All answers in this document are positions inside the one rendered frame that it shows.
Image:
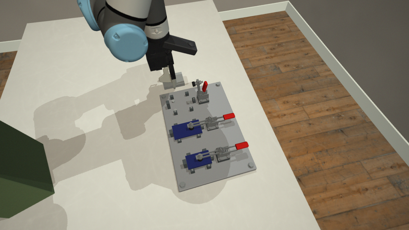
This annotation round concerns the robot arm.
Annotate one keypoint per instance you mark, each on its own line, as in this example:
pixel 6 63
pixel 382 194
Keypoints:
pixel 126 24

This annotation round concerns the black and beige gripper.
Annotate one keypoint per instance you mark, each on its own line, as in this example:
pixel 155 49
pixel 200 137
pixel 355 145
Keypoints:
pixel 158 57

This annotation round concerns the toggle clamp with red handle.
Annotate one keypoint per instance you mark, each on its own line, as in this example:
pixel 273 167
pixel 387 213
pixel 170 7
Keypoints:
pixel 222 153
pixel 211 122

